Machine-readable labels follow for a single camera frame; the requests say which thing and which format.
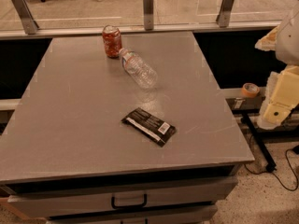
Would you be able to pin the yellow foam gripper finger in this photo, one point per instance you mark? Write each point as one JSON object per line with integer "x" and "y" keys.
{"x": 281, "y": 97}

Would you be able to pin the clear plastic water bottle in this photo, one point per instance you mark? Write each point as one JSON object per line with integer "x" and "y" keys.
{"x": 142, "y": 74}

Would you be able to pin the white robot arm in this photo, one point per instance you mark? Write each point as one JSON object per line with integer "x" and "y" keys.
{"x": 284, "y": 39}

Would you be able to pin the black rxbar chocolate wrapper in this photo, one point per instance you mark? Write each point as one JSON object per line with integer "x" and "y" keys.
{"x": 155, "y": 129}

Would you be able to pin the orange tape roll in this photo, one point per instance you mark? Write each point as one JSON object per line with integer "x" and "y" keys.
{"x": 250, "y": 90}

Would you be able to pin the black metal stand leg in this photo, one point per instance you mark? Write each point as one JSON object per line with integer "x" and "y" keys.
{"x": 271, "y": 165}

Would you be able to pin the red soda can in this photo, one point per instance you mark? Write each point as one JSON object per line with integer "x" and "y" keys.
{"x": 112, "y": 41}

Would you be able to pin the right metal railing bracket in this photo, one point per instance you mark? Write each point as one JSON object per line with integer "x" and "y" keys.
{"x": 223, "y": 18}

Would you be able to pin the metal railing bracket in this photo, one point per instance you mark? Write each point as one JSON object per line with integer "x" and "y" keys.
{"x": 148, "y": 14}
{"x": 29, "y": 25}
{"x": 223, "y": 18}

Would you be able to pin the upper drawer with black handle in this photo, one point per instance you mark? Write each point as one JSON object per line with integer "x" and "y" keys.
{"x": 82, "y": 201}

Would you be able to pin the lower drawer with handle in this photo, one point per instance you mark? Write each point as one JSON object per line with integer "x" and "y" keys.
{"x": 180, "y": 215}

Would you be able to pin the middle metal railing bracket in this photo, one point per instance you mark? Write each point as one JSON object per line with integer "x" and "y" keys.
{"x": 148, "y": 14}

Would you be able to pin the left metal railing bracket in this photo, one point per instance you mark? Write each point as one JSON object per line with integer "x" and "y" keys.
{"x": 29, "y": 25}

